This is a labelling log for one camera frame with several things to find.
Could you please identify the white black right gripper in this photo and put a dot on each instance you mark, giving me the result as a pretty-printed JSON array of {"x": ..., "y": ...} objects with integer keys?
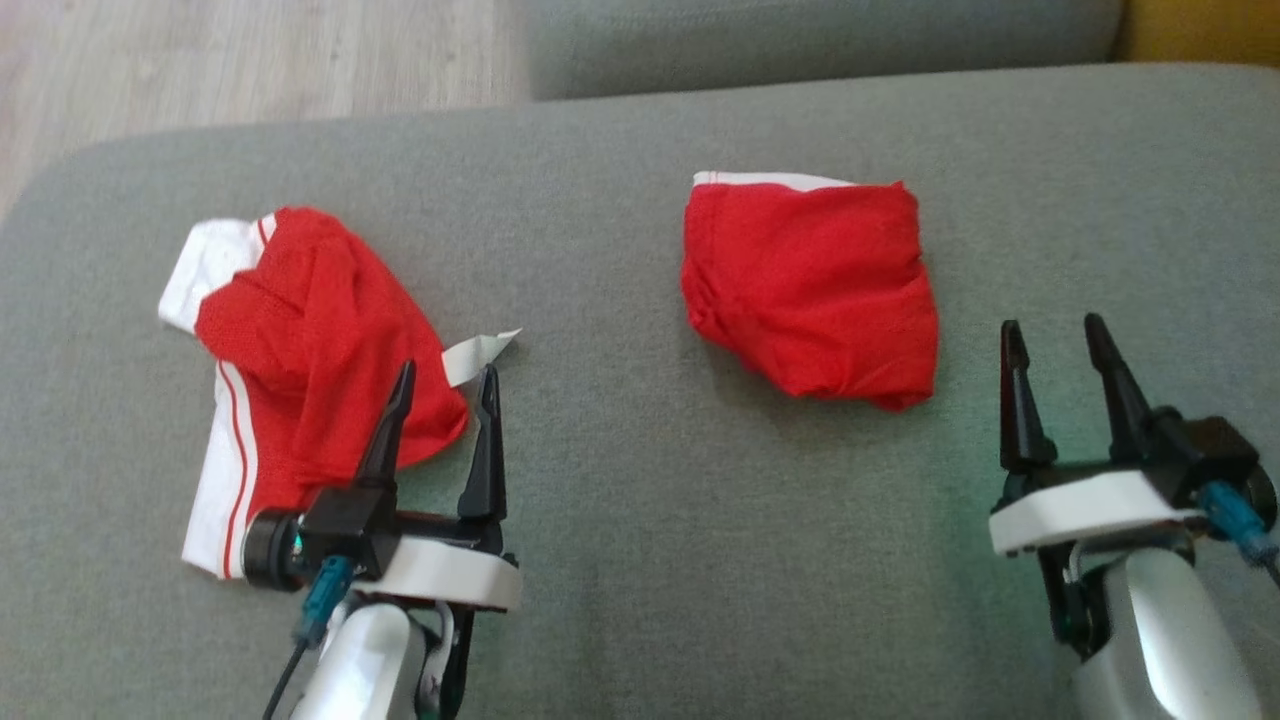
[{"x": 1080, "y": 510}]

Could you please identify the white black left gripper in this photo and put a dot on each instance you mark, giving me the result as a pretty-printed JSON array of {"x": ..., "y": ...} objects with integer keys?
[{"x": 450, "y": 575}]

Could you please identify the red white basketball jersey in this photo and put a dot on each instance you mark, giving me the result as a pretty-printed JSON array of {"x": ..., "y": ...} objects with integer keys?
[{"x": 320, "y": 320}]

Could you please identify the red shorts white trim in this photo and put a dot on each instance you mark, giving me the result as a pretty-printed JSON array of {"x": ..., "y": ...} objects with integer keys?
[{"x": 810, "y": 280}]

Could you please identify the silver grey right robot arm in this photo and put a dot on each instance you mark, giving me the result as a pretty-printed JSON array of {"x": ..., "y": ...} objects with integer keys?
[{"x": 1170, "y": 640}]

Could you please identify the large grey sofa seat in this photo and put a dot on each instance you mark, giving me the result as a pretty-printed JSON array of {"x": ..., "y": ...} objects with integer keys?
[{"x": 700, "y": 550}]

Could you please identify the yellow cushion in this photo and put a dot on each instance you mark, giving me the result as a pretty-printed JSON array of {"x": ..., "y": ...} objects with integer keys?
[{"x": 1200, "y": 30}]

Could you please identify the grey sofa cushion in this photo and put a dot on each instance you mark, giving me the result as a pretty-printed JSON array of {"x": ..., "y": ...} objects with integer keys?
[{"x": 800, "y": 40}]

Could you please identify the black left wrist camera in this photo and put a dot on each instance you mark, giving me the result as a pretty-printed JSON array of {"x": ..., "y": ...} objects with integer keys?
[{"x": 335, "y": 520}]

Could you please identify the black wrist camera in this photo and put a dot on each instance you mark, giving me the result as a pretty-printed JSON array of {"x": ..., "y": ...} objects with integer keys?
[
  {"x": 1200, "y": 450},
  {"x": 335, "y": 520}
]

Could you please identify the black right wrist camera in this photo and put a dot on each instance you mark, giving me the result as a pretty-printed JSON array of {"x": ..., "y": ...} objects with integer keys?
[{"x": 1200, "y": 450}]

